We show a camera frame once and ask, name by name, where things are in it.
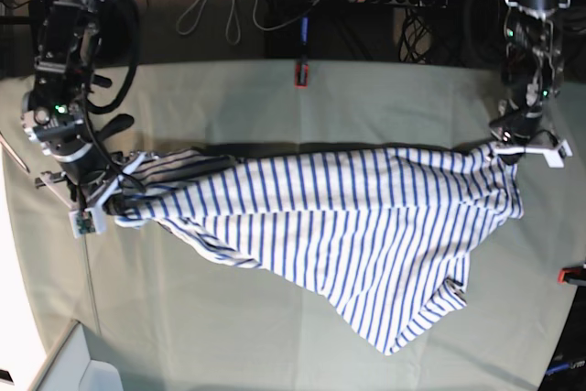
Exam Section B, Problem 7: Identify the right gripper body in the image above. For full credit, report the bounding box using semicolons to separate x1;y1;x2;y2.
35;143;149;217

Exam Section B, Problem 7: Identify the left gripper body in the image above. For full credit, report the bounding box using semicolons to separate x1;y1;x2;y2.
489;111;564;165

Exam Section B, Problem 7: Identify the blue white striped t-shirt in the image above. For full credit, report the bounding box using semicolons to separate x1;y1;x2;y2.
115;145;523;355

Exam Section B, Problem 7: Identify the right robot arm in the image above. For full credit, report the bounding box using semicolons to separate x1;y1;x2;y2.
21;0;142;221

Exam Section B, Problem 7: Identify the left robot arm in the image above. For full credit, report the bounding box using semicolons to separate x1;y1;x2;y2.
489;0;572;168

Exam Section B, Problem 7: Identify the metal bar at left edge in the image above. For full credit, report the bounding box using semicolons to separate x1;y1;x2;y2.
0;133;30;174

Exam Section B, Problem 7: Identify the red clamp at right edge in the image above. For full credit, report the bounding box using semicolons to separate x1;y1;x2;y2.
558;266;586;287

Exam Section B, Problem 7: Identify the green table cloth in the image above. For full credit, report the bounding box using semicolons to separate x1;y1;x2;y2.
1;60;585;390

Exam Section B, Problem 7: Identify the white bin at bottom left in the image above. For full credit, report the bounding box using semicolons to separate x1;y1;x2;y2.
28;320;124;391

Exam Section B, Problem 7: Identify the red clamp at top centre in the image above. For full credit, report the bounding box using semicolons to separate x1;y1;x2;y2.
295;61;309;89

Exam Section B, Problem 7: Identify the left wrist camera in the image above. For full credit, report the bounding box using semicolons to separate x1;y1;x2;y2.
543;139;573;168

